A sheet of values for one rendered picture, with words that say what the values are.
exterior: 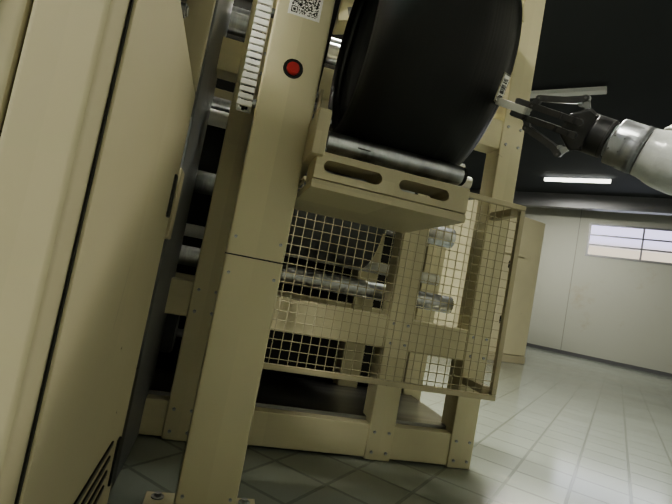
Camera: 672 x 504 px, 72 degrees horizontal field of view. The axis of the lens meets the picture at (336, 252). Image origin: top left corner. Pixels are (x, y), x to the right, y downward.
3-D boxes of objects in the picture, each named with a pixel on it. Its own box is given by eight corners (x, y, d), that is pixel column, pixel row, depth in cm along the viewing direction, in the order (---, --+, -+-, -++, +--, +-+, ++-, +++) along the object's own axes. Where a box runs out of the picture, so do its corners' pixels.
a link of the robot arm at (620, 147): (625, 175, 84) (592, 163, 87) (632, 173, 91) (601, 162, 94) (653, 126, 80) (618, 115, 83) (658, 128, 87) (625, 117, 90)
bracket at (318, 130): (310, 152, 94) (320, 105, 94) (285, 184, 132) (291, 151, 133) (326, 156, 94) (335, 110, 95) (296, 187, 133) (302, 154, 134)
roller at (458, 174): (320, 149, 98) (325, 128, 98) (317, 150, 103) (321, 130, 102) (465, 186, 106) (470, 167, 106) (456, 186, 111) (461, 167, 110)
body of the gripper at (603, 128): (619, 117, 83) (569, 101, 88) (595, 161, 87) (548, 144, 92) (625, 119, 89) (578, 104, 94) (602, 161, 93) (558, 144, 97)
